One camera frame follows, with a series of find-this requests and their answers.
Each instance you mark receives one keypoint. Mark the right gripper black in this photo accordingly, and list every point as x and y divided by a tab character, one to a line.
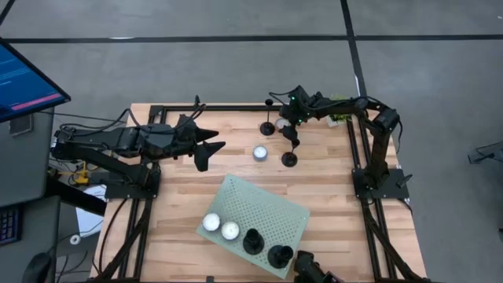
296	110

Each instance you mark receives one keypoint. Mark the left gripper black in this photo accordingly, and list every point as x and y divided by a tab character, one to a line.
175	139

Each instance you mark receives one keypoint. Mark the tall black candlestick holder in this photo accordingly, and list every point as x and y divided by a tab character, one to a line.
253	245
289	159
279	257
267	129

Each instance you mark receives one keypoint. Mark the white chess piece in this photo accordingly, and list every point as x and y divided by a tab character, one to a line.
211	222
230	230
260	152

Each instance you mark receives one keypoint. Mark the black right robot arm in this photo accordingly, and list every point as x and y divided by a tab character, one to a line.
377	157

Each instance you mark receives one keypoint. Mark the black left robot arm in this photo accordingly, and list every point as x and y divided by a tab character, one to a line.
114	137

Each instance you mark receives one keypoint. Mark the green plant in white pot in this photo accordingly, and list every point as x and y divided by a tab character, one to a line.
341	116

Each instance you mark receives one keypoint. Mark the green perforated metal shelf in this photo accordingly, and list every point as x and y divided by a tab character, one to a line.
255	200

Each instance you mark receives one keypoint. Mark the yellow clamp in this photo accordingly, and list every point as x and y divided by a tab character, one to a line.
81	178

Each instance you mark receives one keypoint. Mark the white paper sheet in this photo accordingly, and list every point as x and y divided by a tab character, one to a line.
90	220

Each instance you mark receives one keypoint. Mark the white tape roll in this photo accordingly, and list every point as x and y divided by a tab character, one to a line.
71	239

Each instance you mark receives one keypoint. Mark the grey desk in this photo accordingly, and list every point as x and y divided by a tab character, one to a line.
23	165

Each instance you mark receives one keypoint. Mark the monitor with blue screen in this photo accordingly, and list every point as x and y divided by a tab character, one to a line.
23	86

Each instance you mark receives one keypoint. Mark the black floor stand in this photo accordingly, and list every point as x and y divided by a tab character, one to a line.
485	157

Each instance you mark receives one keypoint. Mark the black chair back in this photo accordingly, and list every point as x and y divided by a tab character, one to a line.
37	269

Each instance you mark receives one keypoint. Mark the dark keyboard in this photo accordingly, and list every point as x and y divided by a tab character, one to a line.
9	226

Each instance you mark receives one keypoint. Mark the black aluminium table frame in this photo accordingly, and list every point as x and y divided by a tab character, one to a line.
236	107

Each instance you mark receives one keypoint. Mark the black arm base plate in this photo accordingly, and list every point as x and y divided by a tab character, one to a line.
118	190
393	188

